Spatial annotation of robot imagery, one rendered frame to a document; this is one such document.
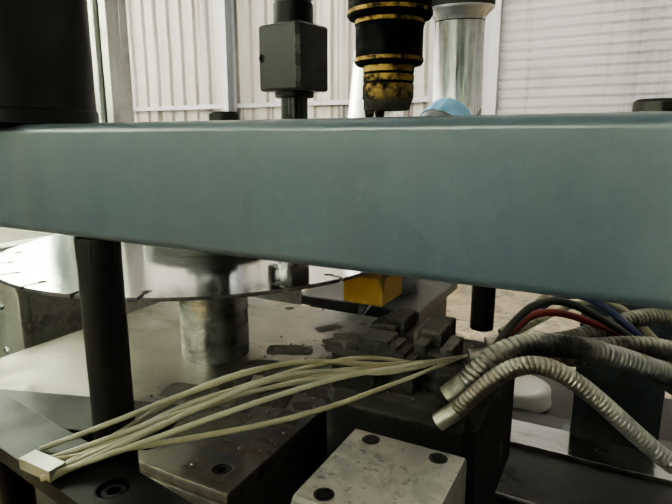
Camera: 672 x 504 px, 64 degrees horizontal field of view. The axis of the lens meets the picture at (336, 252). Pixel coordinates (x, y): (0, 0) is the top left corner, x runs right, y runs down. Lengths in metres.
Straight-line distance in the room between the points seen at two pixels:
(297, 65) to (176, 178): 0.28
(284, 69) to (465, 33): 0.59
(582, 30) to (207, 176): 6.23
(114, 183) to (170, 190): 0.02
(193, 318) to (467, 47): 0.69
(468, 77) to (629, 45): 5.36
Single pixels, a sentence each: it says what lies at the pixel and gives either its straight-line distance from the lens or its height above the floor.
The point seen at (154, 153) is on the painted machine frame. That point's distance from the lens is 0.17.
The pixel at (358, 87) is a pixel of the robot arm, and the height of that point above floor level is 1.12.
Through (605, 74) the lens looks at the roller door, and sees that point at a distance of 6.28.
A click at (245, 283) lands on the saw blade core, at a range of 0.35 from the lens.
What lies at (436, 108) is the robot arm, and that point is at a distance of 0.81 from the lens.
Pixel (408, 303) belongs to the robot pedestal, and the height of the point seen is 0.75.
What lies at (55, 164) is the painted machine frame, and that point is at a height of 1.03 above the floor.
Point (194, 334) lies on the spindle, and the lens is 0.48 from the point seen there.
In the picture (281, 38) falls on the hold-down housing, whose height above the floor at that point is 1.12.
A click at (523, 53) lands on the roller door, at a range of 6.40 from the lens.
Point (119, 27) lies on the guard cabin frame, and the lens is 1.03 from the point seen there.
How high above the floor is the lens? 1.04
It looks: 12 degrees down
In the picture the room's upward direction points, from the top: straight up
